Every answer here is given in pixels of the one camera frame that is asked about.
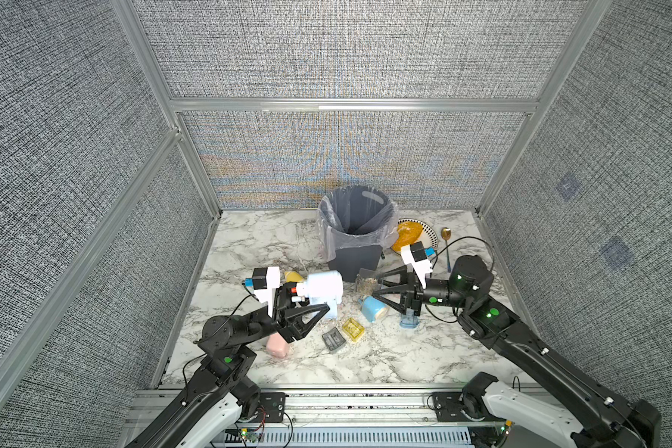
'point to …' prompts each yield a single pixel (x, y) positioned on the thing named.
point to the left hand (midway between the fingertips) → (331, 301)
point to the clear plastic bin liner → (356, 216)
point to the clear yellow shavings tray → (353, 328)
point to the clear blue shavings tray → (409, 320)
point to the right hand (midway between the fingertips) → (378, 282)
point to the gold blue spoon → (445, 234)
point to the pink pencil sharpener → (276, 345)
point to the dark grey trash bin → (351, 259)
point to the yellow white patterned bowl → (412, 231)
